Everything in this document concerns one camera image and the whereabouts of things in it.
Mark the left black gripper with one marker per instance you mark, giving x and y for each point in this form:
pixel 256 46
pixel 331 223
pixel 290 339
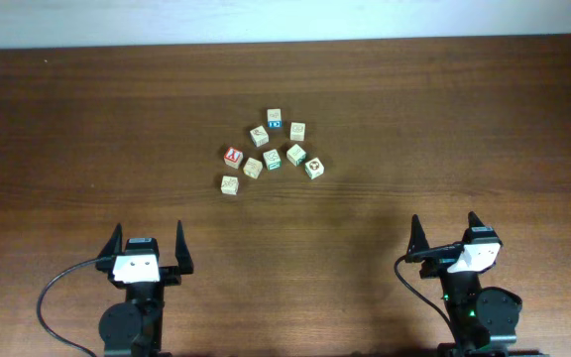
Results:
pixel 168 275

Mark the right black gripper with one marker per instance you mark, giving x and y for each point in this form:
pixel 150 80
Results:
pixel 434 252

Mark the wooden soccer ball block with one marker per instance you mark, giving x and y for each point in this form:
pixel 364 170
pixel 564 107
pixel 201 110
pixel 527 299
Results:
pixel 314 168

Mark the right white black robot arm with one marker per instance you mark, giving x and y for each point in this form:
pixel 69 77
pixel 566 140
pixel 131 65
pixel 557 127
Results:
pixel 481 320

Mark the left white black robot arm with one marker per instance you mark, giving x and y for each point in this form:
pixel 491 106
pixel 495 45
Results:
pixel 134 327

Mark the red Y letter block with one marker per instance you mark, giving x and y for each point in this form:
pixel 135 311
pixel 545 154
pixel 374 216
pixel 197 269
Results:
pixel 233 157

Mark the wooden J letter block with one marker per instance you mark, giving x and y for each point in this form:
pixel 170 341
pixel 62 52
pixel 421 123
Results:
pixel 253 168

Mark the wooden block green side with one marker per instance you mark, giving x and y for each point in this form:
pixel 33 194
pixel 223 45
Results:
pixel 272 159

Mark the wooden block green edge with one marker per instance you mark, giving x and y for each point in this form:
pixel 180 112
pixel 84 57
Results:
pixel 296 154

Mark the wooden block blue side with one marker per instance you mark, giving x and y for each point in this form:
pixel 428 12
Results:
pixel 274 118

